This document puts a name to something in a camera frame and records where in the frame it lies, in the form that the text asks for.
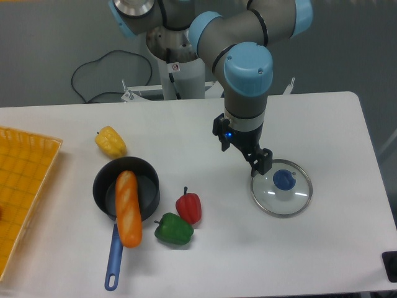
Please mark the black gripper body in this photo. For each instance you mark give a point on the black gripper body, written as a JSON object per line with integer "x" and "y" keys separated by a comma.
{"x": 246, "y": 142}

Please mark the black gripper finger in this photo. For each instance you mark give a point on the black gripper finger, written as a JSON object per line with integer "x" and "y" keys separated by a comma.
{"x": 252, "y": 159}
{"x": 264, "y": 160}

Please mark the glass pot lid blue knob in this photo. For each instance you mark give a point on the glass pot lid blue knob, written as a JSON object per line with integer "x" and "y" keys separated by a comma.
{"x": 284, "y": 191}

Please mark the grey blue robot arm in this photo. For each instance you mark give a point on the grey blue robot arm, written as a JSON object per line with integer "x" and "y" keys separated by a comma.
{"x": 236, "y": 51}

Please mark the red toy bell pepper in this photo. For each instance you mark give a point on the red toy bell pepper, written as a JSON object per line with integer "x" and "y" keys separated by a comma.
{"x": 189, "y": 207}

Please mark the green toy bell pepper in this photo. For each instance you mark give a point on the green toy bell pepper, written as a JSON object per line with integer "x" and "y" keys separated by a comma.
{"x": 172, "y": 229}

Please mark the toy baguette bread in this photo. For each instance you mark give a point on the toy baguette bread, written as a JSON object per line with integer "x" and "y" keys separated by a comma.
{"x": 130, "y": 227}

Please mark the yellow toy bell pepper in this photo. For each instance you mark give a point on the yellow toy bell pepper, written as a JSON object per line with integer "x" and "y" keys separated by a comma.
{"x": 110, "y": 143}

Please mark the black object at table edge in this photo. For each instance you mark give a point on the black object at table edge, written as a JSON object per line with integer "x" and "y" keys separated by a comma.
{"x": 389, "y": 260}

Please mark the yellow plastic basket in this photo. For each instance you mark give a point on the yellow plastic basket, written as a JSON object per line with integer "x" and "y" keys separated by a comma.
{"x": 26, "y": 161}

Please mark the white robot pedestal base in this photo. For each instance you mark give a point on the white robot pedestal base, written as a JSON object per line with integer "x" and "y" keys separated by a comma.
{"x": 183, "y": 55}

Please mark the black saucepan blue handle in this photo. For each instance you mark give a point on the black saucepan blue handle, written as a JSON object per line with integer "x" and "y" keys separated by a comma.
{"x": 104, "y": 196}

